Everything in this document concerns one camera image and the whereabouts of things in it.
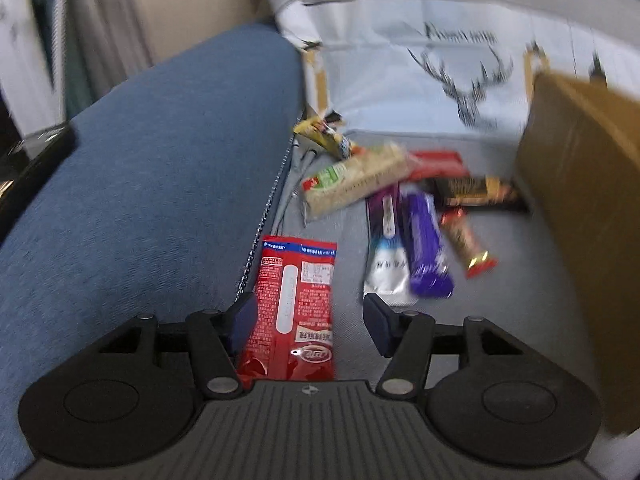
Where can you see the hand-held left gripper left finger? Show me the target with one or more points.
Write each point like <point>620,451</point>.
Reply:
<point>242,322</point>

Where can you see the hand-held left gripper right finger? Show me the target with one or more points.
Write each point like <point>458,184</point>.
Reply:
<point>377,322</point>

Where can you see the white and purple snack packet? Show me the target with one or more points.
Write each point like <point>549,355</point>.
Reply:
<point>385,265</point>

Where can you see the red snack packet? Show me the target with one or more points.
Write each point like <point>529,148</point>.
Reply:
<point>295,285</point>

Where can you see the clear green label nougat packet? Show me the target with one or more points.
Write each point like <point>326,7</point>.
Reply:
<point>350,180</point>

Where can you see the black cracker packet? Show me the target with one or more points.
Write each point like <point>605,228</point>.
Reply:
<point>465,189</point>

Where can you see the cardboard box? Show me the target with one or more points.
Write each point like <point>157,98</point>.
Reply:
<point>585,185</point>

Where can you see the purple snack bar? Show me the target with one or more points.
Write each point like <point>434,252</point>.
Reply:
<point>425,245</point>

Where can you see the red and gold candy bar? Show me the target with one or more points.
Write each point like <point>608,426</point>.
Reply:
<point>465,240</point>

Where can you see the grey sofa seat cushion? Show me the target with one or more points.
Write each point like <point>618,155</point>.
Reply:
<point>515,285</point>

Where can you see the red wrapper snack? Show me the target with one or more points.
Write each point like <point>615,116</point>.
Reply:
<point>440,162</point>

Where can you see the blue fabric cushion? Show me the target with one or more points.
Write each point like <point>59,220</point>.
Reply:
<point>150,160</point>

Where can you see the yellow snack packet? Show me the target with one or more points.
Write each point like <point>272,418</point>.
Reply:
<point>320,132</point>

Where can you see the white deer print bag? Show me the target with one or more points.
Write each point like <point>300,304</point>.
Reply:
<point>400,85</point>

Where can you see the black device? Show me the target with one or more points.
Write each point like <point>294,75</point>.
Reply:
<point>35,170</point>

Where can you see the beige curtain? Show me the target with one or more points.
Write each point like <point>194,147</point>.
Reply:
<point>105,25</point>

